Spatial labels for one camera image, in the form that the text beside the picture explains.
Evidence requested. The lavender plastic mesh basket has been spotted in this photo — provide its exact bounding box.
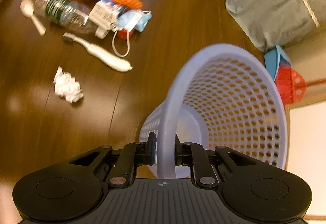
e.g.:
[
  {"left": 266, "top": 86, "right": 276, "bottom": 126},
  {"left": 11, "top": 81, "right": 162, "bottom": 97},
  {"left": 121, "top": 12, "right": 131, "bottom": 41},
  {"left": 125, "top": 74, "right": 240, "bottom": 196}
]
[{"left": 139, "top": 44, "right": 288, "bottom": 169}]

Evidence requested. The white toothbrush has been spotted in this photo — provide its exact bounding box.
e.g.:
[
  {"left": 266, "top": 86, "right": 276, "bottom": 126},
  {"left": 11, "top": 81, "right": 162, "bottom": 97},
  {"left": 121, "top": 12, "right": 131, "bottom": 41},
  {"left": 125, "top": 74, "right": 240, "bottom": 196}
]
[{"left": 63, "top": 33, "right": 133, "bottom": 72}]

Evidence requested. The white tissue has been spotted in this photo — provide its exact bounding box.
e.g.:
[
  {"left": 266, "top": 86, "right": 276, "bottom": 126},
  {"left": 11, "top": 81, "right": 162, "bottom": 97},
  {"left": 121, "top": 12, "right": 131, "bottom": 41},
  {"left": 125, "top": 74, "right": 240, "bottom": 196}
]
[{"left": 54, "top": 67, "right": 83, "bottom": 104}]

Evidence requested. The red bottle cap object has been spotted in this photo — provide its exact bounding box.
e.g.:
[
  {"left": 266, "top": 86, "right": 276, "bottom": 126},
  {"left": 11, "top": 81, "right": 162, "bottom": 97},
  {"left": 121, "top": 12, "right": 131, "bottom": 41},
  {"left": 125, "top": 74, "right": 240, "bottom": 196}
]
[{"left": 117, "top": 29, "right": 134, "bottom": 40}]

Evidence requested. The blue face mask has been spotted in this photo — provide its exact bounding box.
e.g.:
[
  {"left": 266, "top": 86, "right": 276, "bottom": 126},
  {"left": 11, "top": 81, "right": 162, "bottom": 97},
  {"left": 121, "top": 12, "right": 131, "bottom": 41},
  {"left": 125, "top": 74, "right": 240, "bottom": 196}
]
[{"left": 112, "top": 9, "right": 152, "bottom": 57}]

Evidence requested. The blue white milk carton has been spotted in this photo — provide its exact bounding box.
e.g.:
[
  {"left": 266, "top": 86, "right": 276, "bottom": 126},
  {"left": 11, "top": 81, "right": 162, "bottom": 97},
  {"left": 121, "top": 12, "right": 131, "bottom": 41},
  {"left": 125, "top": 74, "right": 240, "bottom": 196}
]
[{"left": 88, "top": 0, "right": 130, "bottom": 30}]

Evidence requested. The clear plastic water bottle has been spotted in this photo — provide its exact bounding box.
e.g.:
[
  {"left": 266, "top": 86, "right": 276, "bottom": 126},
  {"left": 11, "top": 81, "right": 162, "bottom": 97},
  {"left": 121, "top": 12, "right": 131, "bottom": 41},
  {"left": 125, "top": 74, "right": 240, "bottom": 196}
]
[{"left": 34, "top": 0, "right": 108, "bottom": 39}]

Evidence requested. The white plastic spoon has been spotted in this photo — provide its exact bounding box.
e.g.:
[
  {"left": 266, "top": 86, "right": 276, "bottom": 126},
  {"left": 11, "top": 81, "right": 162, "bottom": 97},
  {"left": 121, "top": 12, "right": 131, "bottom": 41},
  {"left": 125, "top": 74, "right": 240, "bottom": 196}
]
[{"left": 20, "top": 0, "right": 46, "bottom": 36}]

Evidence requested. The red broom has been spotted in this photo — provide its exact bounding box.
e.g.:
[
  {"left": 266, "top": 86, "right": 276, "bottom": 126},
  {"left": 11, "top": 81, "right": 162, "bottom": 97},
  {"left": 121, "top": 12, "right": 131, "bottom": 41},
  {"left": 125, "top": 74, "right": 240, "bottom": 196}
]
[{"left": 275, "top": 67, "right": 325, "bottom": 105}]

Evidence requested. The blue dustpan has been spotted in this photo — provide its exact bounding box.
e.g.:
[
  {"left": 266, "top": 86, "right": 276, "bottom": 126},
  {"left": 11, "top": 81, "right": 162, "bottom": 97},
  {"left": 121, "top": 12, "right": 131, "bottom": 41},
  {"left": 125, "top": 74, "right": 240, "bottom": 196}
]
[{"left": 264, "top": 45, "right": 291, "bottom": 81}]

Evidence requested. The white cabinet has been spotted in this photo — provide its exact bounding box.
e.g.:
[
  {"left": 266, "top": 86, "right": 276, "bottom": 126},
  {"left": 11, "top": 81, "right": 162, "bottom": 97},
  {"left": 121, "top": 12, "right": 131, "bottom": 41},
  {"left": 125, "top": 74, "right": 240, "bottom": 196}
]
[{"left": 286, "top": 102, "right": 325, "bottom": 223}]

